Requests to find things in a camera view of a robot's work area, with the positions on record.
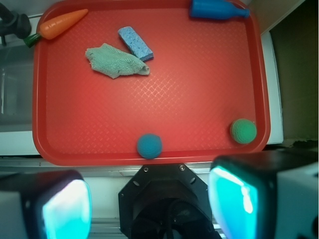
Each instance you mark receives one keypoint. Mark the red plastic tray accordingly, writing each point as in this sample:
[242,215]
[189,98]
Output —
[205,75]

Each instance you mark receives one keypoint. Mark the green foam ball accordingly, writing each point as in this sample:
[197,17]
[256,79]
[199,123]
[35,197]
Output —
[243,131]

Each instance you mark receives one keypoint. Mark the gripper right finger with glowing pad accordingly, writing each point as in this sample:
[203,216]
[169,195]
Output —
[266,195]

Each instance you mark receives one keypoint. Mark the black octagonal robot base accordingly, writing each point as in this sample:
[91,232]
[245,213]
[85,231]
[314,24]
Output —
[166,201]

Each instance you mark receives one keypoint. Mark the blue plastic bottle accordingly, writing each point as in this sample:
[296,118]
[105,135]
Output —
[216,9]

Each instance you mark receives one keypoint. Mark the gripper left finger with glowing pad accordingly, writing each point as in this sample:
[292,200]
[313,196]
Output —
[45,205]

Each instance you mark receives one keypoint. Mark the blue sponge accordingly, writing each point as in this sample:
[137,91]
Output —
[135,43]

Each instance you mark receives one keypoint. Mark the blue foam ball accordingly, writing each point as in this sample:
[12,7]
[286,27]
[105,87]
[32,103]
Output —
[149,146]

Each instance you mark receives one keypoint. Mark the black clamp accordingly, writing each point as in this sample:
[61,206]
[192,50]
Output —
[13,23]

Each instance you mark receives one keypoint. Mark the orange toy carrot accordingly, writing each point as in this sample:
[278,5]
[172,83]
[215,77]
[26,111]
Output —
[55,26]

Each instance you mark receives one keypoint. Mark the light blue-green cloth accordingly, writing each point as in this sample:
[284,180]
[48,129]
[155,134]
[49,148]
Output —
[113,62]

